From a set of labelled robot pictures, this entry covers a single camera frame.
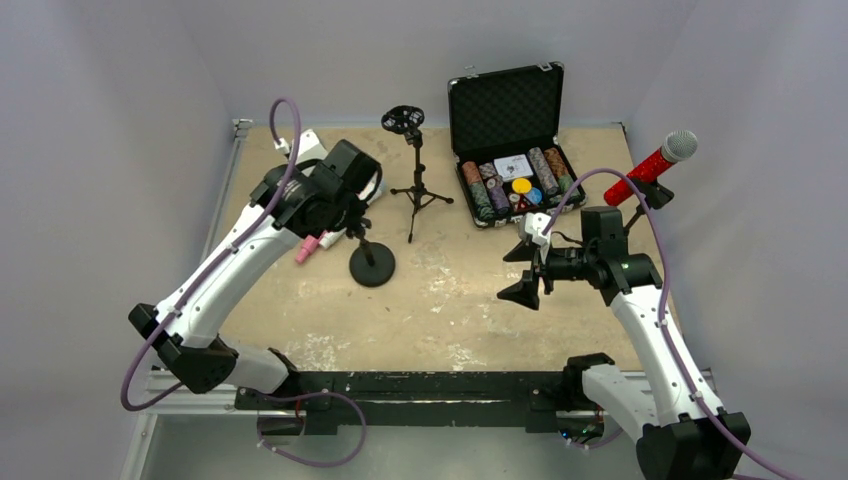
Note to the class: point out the white card deck box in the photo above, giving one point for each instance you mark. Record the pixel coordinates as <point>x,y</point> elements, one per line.
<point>513,167</point>

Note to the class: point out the black poker chip case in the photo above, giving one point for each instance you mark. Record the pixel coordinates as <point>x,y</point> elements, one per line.
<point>505,113</point>

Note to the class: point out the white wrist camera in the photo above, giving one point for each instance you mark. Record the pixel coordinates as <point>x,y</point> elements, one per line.
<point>311,151</point>
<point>533,236</point>

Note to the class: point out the pink microphone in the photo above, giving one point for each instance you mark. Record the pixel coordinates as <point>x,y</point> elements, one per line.
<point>307,248</point>

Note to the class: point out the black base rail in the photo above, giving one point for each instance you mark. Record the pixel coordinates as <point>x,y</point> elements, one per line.
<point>535,401</point>

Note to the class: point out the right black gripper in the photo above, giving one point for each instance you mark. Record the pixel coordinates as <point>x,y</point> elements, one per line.
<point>539,268</point>

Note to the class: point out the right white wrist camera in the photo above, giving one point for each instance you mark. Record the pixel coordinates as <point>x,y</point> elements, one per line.
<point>533,236</point>

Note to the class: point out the yellow dealer chip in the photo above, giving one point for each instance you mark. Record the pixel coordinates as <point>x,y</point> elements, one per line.
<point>521,186</point>

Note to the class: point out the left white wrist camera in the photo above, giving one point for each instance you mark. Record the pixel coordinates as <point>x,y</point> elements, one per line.
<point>311,151</point>

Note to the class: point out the black tripod mic stand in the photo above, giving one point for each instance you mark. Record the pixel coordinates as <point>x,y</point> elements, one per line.
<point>406,120</point>

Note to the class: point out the red glitter microphone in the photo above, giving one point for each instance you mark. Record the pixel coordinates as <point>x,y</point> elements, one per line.
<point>678,146</point>

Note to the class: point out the white microphone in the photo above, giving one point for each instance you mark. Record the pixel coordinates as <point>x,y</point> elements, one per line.
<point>330,238</point>

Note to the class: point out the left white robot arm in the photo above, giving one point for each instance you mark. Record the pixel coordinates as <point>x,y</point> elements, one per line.
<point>285,208</point>

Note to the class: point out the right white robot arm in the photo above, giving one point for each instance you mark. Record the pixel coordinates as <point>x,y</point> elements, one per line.
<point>681,429</point>

